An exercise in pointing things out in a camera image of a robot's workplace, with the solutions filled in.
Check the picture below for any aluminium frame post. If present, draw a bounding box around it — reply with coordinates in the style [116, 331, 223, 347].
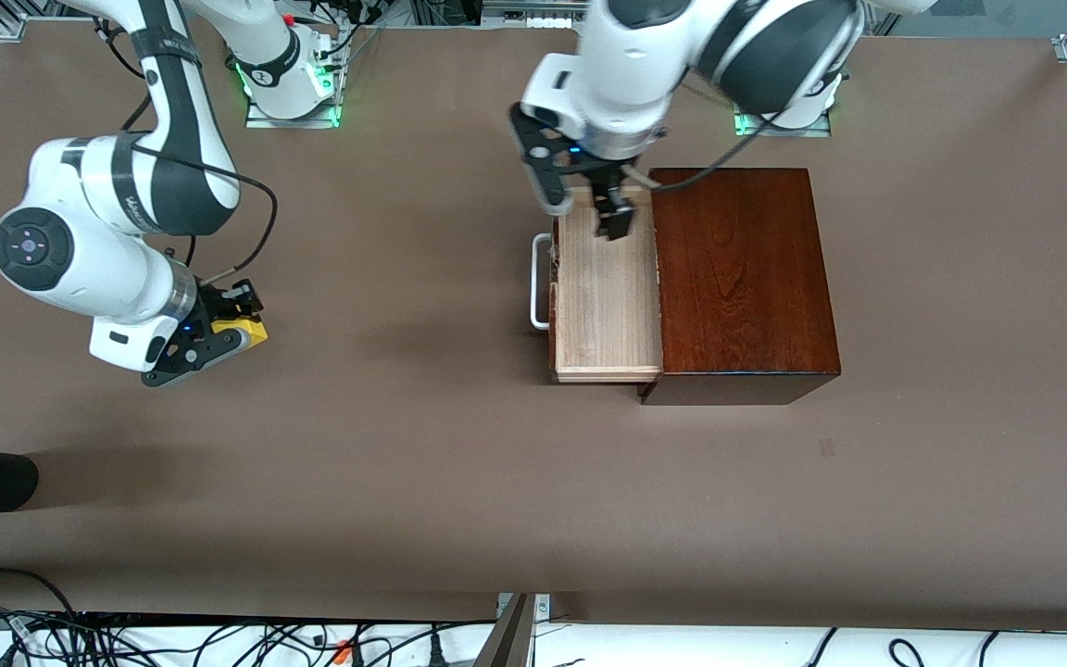
[473, 593, 553, 667]

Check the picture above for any white power strip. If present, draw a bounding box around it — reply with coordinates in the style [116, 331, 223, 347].
[481, 0, 590, 31]

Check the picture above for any light wooden drawer white handle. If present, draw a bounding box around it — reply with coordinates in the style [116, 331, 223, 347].
[531, 185, 663, 384]

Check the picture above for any dark wooden drawer cabinet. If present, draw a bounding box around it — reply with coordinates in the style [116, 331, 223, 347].
[637, 168, 842, 406]

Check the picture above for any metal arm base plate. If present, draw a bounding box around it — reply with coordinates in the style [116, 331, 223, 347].
[733, 107, 833, 138]
[245, 88, 343, 129]

